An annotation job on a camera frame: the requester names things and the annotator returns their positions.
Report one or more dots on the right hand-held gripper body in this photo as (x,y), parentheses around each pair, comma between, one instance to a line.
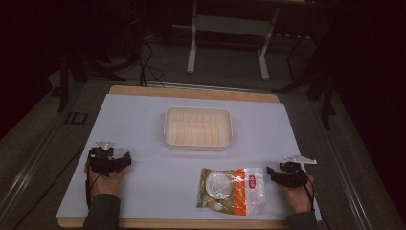
(295,174)

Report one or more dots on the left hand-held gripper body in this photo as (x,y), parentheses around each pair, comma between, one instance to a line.
(101,157)

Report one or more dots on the person's right hand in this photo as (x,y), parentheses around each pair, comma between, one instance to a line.
(298,198)

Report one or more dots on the person's left hand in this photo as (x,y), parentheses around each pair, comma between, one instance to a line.
(103,185)

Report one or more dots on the white table mat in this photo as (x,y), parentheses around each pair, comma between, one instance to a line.
(153,172)

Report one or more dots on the clear orange-striped snack bag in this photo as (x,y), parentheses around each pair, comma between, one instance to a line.
(234,191)

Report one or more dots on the cream plastic basket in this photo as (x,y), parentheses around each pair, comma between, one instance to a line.
(198,128)

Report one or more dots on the black stand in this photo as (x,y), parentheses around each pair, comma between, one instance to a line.
(63,86)
(325,96)

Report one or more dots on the white metal stand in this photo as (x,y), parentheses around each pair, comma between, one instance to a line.
(230,25)

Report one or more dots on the black floor bracket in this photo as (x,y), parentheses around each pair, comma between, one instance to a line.
(76,118)

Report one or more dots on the grey metal rail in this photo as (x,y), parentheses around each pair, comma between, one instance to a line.
(344,179)
(28,171)

